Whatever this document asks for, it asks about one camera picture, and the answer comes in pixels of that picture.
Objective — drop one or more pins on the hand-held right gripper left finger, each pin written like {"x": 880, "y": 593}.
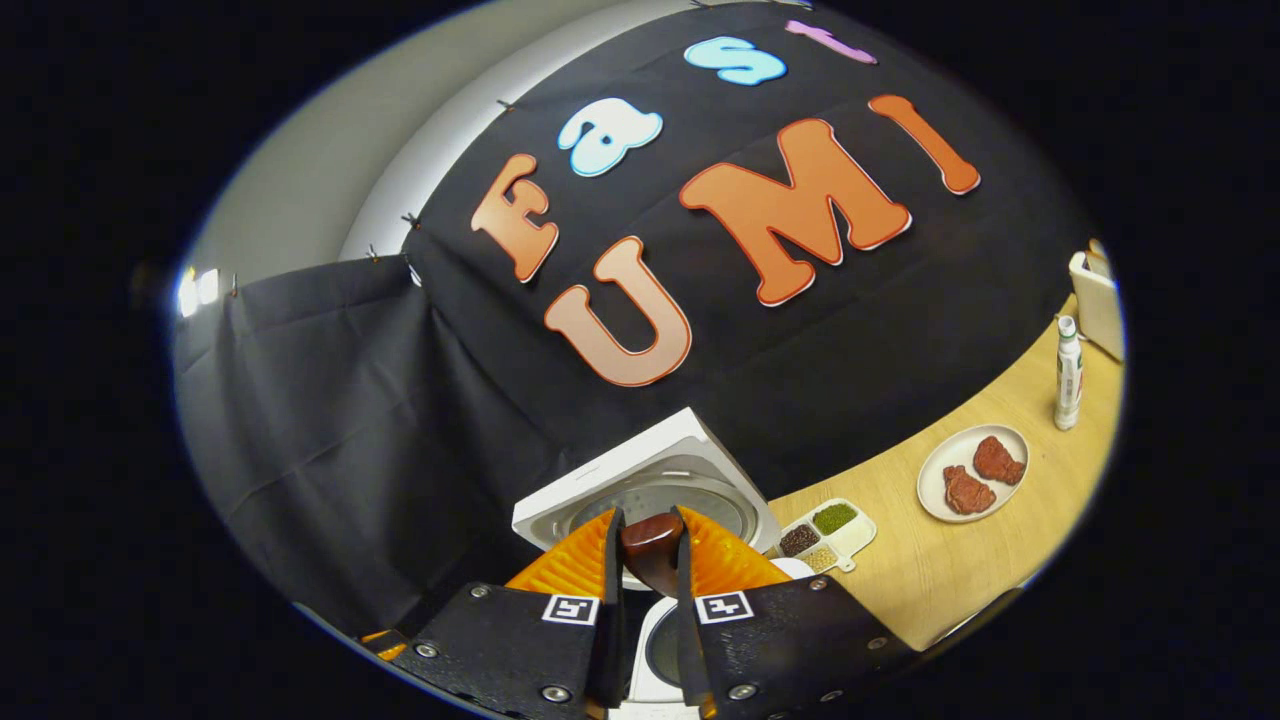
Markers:
{"x": 612, "y": 620}

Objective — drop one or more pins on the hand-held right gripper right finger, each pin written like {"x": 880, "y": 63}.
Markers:
{"x": 688, "y": 620}

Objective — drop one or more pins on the brown wooden spoon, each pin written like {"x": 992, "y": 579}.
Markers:
{"x": 652, "y": 535}

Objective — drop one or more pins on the white rice cooker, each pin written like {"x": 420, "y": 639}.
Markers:
{"x": 650, "y": 470}

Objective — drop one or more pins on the white sectioned grain tray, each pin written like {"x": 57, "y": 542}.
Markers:
{"x": 830, "y": 530}

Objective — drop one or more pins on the black backdrop cloth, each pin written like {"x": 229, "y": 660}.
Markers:
{"x": 400, "y": 400}

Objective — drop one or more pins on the red meat piece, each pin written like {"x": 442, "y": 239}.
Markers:
{"x": 968, "y": 492}
{"x": 998, "y": 460}

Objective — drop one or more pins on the white round plate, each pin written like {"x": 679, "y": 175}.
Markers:
{"x": 950, "y": 455}

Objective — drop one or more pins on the white drink bottle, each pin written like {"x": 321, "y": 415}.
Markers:
{"x": 1068, "y": 375}

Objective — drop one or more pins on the white toaster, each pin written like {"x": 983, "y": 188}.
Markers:
{"x": 1100, "y": 310}

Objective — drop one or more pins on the toasted bread slice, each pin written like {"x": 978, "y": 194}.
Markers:
{"x": 1098, "y": 257}

